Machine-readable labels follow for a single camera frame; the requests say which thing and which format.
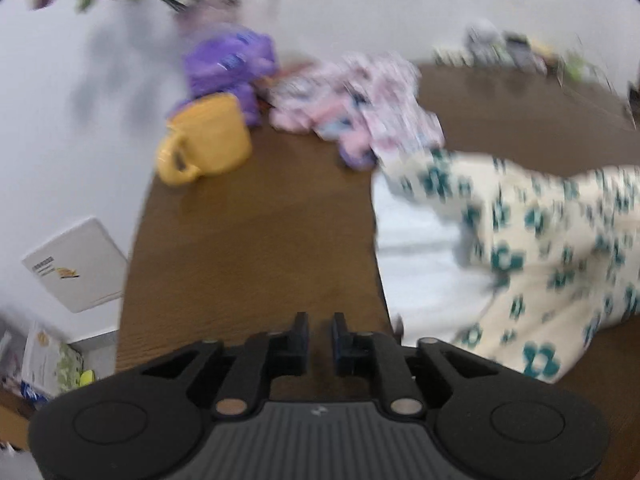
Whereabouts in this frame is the clear plastic bag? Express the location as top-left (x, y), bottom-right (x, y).
top-left (272, 60), bottom-right (321, 86)

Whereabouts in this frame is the green clear bottle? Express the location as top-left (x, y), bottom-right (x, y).
top-left (562, 52), bottom-right (588, 81)

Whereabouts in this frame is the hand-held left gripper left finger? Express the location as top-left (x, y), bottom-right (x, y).
top-left (140, 311), bottom-right (311, 418)

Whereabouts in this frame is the white and green carton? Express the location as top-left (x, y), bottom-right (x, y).
top-left (20, 320), bottom-right (83, 401)

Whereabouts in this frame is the purple mottled vase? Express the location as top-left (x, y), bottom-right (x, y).
top-left (175, 0), bottom-right (241, 43)

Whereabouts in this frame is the pink and blue cloth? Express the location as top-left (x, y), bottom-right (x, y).
top-left (312, 115), bottom-right (378, 169)

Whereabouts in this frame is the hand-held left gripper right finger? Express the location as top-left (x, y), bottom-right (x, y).
top-left (331, 312), bottom-right (501, 418)

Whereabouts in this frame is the yellow mug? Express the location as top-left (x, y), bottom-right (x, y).
top-left (156, 92), bottom-right (252, 187)

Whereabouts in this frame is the cream green-flowered garment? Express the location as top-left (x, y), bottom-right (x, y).
top-left (372, 147), bottom-right (640, 385)

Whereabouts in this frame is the pink floral garment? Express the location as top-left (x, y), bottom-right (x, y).
top-left (270, 52), bottom-right (446, 168)

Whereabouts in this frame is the white robot figurine speaker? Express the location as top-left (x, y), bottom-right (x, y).
top-left (465, 19), bottom-right (501, 63)

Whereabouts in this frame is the white flat carton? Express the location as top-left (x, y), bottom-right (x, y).
top-left (21, 216), bottom-right (129, 314)

